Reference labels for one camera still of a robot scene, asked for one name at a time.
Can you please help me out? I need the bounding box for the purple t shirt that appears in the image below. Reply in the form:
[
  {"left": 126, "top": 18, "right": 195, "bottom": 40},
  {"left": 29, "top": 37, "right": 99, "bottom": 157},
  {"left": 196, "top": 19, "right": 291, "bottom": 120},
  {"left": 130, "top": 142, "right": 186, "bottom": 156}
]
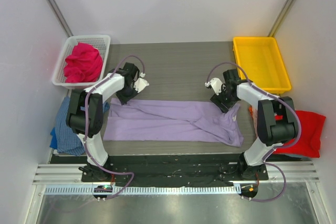
[{"left": 103, "top": 98, "right": 244, "bottom": 147}]

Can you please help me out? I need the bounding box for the yellow plastic tray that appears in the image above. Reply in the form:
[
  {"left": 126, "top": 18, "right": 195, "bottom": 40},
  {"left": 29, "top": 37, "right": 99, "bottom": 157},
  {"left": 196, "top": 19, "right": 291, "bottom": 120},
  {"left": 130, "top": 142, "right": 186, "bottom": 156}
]
[{"left": 233, "top": 37, "right": 292, "bottom": 94}]

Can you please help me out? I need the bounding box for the white plastic basket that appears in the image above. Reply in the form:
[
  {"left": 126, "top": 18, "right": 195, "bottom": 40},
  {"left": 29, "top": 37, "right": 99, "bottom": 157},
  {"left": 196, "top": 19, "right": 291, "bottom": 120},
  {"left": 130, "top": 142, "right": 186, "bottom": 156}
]
[{"left": 52, "top": 35, "right": 111, "bottom": 90}]

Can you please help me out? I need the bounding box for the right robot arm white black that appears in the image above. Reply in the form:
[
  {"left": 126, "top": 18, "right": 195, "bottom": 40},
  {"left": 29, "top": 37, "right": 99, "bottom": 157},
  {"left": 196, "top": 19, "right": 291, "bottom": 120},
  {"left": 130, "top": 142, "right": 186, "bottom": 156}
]
[{"left": 205, "top": 69, "right": 301, "bottom": 180}]

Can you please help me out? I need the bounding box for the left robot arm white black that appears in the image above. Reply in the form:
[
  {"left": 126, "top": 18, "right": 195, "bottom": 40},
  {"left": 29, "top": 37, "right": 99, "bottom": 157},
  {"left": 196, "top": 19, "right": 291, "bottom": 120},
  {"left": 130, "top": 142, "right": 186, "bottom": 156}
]
[{"left": 66, "top": 62, "right": 142, "bottom": 182}]

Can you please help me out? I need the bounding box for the peach folded shirt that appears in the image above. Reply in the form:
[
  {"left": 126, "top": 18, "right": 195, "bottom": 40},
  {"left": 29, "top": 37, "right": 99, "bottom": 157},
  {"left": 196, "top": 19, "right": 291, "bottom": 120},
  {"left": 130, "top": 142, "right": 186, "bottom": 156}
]
[{"left": 249, "top": 105, "right": 258, "bottom": 137}]

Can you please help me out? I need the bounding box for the pink crumpled shirt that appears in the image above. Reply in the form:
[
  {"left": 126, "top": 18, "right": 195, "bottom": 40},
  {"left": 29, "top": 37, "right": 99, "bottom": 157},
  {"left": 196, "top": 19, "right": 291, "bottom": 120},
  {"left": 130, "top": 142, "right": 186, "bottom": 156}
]
[{"left": 64, "top": 42, "right": 103, "bottom": 83}]

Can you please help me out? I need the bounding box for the blue checkered shirt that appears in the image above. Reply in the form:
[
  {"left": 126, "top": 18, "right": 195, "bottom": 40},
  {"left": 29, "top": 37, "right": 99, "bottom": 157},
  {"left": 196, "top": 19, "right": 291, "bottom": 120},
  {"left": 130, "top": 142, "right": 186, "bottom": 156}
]
[{"left": 49, "top": 95, "right": 110, "bottom": 156}]

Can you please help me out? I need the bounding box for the red folded shirt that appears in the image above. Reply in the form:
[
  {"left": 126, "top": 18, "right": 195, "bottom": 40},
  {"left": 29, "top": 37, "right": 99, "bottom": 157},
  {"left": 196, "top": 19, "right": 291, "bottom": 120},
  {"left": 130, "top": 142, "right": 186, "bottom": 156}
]
[{"left": 274, "top": 111, "right": 326, "bottom": 158}]

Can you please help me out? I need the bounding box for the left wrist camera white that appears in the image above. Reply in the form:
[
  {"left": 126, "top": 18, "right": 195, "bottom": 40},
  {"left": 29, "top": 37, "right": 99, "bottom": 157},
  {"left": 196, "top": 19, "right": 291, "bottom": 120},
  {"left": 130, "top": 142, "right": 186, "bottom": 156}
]
[{"left": 133, "top": 72, "right": 149, "bottom": 93}]

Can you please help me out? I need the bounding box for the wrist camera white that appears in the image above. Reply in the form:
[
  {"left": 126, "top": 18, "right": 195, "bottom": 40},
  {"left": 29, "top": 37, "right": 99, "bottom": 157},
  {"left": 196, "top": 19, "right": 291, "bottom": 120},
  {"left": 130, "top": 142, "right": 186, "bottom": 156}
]
[
  {"left": 133, "top": 72, "right": 149, "bottom": 93},
  {"left": 205, "top": 78, "right": 224, "bottom": 95}
]

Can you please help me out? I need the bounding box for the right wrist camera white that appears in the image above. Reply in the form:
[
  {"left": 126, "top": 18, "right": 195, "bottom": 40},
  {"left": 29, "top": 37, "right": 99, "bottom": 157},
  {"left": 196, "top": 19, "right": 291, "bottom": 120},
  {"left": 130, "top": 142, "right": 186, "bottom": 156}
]
[{"left": 205, "top": 78, "right": 224, "bottom": 95}]

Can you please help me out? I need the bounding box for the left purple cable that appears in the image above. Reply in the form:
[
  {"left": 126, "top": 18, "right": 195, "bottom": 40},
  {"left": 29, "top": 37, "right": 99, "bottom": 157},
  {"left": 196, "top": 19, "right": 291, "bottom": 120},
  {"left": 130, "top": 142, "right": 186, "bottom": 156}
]
[{"left": 81, "top": 55, "right": 145, "bottom": 200}]

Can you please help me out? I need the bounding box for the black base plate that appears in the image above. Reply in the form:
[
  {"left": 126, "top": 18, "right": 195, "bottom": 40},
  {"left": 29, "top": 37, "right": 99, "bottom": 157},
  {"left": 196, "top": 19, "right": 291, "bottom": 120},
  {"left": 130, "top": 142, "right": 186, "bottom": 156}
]
[{"left": 81, "top": 154, "right": 268, "bottom": 187}]

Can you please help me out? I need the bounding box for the white slotted cable duct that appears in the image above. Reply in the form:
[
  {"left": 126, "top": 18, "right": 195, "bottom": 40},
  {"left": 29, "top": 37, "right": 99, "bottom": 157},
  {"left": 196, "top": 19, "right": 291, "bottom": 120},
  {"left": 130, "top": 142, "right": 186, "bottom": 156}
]
[{"left": 44, "top": 184, "right": 241, "bottom": 196}]

